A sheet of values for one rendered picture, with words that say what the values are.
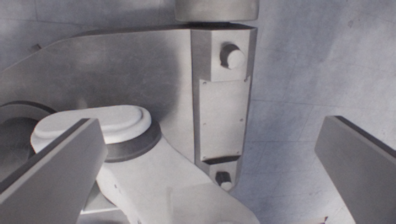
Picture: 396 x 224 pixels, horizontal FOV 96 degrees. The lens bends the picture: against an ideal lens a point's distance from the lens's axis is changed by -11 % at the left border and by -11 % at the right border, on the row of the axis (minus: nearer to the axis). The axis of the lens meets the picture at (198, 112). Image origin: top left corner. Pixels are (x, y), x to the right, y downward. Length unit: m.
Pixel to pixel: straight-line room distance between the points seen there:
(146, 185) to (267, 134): 0.66
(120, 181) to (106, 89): 0.24
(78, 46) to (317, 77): 0.79
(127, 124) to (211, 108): 0.22
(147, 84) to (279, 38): 0.46
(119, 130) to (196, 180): 0.15
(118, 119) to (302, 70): 0.66
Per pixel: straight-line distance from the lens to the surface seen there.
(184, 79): 0.47
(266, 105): 0.80
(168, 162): 0.33
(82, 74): 0.49
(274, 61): 0.74
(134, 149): 0.34
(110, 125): 0.35
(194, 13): 0.44
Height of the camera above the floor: 0.61
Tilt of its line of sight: 60 degrees down
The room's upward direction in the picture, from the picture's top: 158 degrees clockwise
